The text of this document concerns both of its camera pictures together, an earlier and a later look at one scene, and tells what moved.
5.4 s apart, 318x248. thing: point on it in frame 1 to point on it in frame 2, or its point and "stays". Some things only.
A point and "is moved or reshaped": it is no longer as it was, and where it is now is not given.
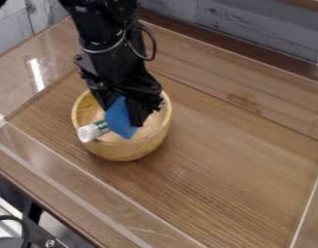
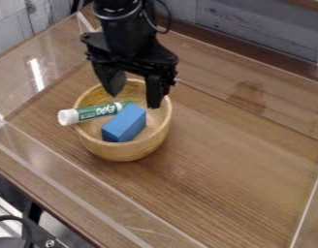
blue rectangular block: x=119 y=118 is moved or reshaped
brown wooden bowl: x=111 y=146 stays
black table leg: x=35 y=212 stays
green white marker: x=93 y=130 to x=70 y=116
